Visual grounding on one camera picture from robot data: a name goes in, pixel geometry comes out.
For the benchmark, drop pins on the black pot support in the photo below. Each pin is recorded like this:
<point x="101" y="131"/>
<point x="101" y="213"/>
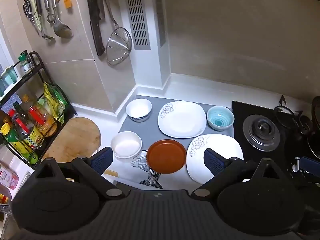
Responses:
<point x="285" y="110"/>

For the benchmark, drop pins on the black metal condiment rack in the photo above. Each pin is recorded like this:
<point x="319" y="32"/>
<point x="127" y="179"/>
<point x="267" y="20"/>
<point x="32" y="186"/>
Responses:
<point x="41" y="65"/>

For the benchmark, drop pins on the narrow grey vent grille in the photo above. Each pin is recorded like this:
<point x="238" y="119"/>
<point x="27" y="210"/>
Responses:
<point x="160" y="15"/>

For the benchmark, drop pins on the black scissors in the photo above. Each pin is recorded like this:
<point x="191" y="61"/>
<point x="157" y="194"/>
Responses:
<point x="27" y="8"/>

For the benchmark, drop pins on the brown round plate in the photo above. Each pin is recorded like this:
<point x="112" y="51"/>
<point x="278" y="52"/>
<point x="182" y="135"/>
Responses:
<point x="166" y="155"/>

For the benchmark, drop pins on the green capped spice jar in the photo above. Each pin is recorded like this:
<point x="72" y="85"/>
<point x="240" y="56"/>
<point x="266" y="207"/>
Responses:
<point x="25" y="63"/>

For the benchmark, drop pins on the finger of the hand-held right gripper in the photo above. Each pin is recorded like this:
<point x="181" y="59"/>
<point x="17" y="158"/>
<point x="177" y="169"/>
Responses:
<point x="310" y="164"/>

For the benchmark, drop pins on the pink package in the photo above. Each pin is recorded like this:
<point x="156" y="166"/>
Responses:
<point x="7" y="177"/>

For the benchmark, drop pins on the grey drying mat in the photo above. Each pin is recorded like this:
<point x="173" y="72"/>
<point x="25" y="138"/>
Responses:
<point x="150" y="130"/>

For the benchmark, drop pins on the white bowl with blue pattern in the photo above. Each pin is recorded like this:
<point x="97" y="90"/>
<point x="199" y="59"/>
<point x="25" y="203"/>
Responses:
<point x="138" y="108"/>

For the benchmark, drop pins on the green bottle with yellow cap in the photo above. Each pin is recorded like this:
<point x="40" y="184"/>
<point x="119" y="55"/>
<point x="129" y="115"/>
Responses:
<point x="12" y="140"/>

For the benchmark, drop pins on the stove knob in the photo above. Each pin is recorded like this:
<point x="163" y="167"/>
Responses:
<point x="296" y="167"/>

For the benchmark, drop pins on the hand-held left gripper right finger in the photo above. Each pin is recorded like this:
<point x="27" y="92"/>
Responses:
<point x="215" y="161"/>

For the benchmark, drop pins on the black and white patterned cloth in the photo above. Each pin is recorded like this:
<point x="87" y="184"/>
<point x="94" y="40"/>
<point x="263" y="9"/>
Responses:
<point x="150" y="176"/>

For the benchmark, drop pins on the silver stove burner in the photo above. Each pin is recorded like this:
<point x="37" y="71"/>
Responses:
<point x="261" y="132"/>

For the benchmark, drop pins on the steel mesh strainer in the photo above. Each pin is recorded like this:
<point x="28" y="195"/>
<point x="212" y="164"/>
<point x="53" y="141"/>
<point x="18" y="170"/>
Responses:
<point x="118" y="46"/>

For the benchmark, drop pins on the dark bottle with red cap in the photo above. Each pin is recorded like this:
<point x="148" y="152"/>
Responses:
<point x="20" y="125"/>

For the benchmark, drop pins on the teal container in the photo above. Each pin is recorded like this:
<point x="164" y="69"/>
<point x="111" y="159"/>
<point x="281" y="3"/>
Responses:
<point x="10" y="75"/>

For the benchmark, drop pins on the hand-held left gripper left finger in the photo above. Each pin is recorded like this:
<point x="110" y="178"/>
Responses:
<point x="101" y="158"/>

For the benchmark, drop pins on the steel ladle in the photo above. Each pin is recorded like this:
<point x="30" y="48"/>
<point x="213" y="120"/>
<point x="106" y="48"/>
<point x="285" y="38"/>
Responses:
<point x="62" y="28"/>

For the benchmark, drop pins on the white square floral plate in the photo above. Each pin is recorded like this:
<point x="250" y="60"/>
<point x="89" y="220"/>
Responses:
<point x="225" y="145"/>
<point x="182" y="120"/>

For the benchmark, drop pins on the yellow green snack bag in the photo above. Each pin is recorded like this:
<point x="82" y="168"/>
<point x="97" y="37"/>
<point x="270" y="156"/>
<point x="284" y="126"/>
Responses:
<point x="53" y="100"/>

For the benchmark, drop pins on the red label sauce bottle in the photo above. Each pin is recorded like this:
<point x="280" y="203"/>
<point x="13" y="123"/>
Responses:
<point x="41" y="120"/>

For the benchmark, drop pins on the red yellow jar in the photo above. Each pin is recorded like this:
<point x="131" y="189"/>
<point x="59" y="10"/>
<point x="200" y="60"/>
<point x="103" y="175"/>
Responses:
<point x="3" y="198"/>

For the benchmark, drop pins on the white straight-sided printed bowl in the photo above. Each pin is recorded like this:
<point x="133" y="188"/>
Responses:
<point x="125" y="145"/>

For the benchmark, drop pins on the black cleaver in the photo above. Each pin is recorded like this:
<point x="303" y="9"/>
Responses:
<point x="96" y="27"/>

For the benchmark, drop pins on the black glass gas stove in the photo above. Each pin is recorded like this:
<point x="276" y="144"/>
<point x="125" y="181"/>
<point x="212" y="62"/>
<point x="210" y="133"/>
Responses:
<point x="240" y="110"/>

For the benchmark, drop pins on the round wooden cutting board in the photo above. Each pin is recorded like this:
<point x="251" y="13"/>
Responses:
<point x="72" y="137"/>

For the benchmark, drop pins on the teal spiral bowl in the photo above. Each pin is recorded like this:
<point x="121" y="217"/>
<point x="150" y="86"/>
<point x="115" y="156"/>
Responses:
<point x="220" y="120"/>

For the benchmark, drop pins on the checkered label bottle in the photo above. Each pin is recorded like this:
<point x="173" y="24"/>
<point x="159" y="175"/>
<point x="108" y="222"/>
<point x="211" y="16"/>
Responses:
<point x="35" y="138"/>

